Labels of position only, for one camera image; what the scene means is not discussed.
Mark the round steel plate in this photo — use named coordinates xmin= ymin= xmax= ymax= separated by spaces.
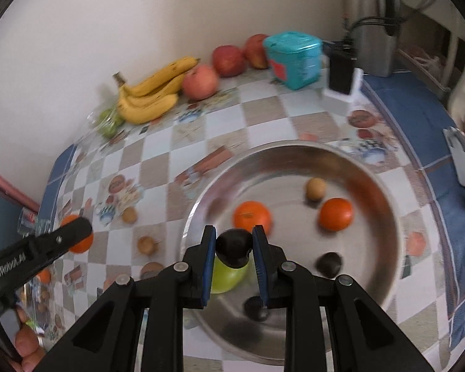
xmin=181 ymin=140 xmax=405 ymax=367

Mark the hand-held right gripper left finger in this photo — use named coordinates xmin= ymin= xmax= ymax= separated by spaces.
xmin=31 ymin=225 xmax=217 ymax=372

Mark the yellow banana bunch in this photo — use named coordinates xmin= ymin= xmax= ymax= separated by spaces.
xmin=112 ymin=56 xmax=201 ymax=125

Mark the black charger on white block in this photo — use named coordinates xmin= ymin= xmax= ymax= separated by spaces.
xmin=323 ymin=68 xmax=365 ymax=103

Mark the person's left hand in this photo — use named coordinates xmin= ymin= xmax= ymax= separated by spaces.
xmin=10 ymin=306 xmax=45 ymax=372

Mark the clear plastic box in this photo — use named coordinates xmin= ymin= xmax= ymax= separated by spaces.
xmin=17 ymin=207 xmax=53 ymax=237

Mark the silver metal appliance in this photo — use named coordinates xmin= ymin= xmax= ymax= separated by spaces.
xmin=341 ymin=0 xmax=401 ymax=78

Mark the clear plastic container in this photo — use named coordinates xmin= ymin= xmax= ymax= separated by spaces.
xmin=444 ymin=97 xmax=465 ymax=212

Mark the white furniture frame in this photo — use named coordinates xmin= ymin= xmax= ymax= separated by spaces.
xmin=401 ymin=0 xmax=465 ymax=94

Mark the orange tangerine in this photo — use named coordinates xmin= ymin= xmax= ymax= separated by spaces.
xmin=60 ymin=214 xmax=94 ymax=254
xmin=232 ymin=201 xmax=274 ymax=237
xmin=318 ymin=197 xmax=354 ymax=232

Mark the dark purple plum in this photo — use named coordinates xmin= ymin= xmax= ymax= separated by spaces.
xmin=315 ymin=252 xmax=343 ymax=279
xmin=243 ymin=295 xmax=270 ymax=322
xmin=216 ymin=229 xmax=254 ymax=269

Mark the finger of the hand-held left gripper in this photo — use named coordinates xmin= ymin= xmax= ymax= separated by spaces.
xmin=31 ymin=217 xmax=94 ymax=270

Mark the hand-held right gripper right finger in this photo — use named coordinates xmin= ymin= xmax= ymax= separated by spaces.
xmin=253 ymin=225 xmax=435 ymax=372

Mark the teal tissue pack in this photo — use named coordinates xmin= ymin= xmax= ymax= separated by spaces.
xmin=263 ymin=31 xmax=324 ymax=91

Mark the bag of green fruit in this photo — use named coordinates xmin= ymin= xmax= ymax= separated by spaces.
xmin=87 ymin=106 xmax=125 ymax=140

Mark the red apple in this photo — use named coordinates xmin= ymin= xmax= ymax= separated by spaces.
xmin=211 ymin=44 xmax=246 ymax=78
xmin=243 ymin=34 xmax=272 ymax=70
xmin=182 ymin=64 xmax=219 ymax=100

